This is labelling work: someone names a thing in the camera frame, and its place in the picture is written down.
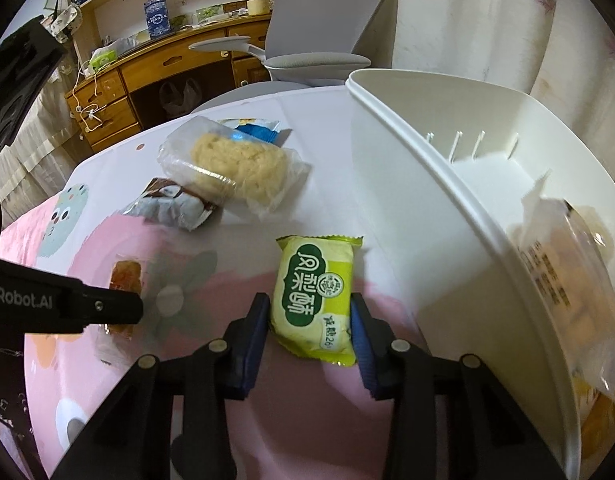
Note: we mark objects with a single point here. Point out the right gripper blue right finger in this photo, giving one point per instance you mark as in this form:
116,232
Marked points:
393,369

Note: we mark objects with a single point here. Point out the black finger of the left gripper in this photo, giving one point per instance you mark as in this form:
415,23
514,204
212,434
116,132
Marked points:
38,302

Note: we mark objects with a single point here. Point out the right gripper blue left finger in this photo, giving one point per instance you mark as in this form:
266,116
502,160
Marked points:
224,369

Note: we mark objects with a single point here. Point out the green pineapple cake packet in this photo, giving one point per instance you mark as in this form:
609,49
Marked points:
311,305

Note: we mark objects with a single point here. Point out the clear rice cracker packet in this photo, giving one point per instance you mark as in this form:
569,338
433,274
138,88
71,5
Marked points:
228,167

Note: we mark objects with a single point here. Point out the egg yolk pastry packet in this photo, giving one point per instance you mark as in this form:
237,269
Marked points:
567,251

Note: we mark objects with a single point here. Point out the small yellow candy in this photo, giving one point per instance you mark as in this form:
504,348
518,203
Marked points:
126,275

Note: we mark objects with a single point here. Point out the lace cloth covered furniture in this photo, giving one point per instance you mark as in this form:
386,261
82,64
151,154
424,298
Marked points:
46,151

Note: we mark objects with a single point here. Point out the pink cartoon bed sheet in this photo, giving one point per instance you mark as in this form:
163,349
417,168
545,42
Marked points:
304,419

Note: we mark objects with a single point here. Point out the brown white chocolate packet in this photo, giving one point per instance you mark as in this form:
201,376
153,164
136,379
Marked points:
165,202

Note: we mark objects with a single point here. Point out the wooden desk with drawers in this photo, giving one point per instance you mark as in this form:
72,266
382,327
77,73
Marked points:
164,80

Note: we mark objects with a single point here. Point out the white plastic bin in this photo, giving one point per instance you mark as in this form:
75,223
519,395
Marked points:
441,165

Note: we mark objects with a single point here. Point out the blue small snack packet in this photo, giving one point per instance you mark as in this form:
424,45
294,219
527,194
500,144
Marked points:
253,128

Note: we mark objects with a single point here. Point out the blue gift bag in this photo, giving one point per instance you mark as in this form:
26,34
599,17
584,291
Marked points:
157,18

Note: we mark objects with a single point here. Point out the grey office chair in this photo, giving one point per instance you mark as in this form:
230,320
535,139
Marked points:
309,43

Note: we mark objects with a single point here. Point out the white floral curtain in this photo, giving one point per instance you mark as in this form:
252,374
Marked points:
561,52

